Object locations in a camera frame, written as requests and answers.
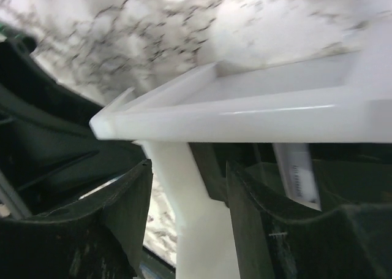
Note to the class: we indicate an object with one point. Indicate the credit cards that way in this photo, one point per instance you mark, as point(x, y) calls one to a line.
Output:
point(295, 167)

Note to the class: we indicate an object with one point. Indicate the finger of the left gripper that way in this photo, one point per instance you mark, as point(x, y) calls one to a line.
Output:
point(29, 95)
point(50, 155)

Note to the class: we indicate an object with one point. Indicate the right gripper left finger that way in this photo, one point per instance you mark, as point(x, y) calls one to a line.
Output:
point(99, 236)

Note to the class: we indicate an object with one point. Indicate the clear acrylic card box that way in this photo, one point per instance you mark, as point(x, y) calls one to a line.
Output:
point(193, 125)

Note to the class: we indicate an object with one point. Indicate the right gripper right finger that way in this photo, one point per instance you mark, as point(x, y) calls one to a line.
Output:
point(276, 237)

